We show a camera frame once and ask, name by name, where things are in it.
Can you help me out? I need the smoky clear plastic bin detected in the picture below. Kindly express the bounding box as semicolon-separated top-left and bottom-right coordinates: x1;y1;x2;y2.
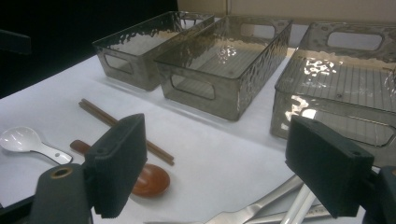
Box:
270;21;396;169
92;11;216;92
154;15;293;122

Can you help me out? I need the white ceramic spoon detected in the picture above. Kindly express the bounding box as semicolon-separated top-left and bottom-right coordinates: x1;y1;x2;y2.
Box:
0;125;74;166

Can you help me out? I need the steel table knife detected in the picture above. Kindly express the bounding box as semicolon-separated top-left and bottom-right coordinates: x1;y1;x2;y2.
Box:
204;175;305;224

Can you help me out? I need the brown wooden chopstick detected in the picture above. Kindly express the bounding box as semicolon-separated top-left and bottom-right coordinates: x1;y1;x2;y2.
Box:
79;98;176;164
78;101;174;167

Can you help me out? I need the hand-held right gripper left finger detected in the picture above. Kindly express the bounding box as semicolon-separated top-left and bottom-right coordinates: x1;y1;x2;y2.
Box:
83;113;149;219

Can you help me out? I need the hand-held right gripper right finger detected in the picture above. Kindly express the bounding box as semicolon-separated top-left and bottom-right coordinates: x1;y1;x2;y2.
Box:
284;115;375;219

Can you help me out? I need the brown wooden spoon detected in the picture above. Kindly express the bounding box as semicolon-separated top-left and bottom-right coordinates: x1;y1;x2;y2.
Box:
69;139;172;198

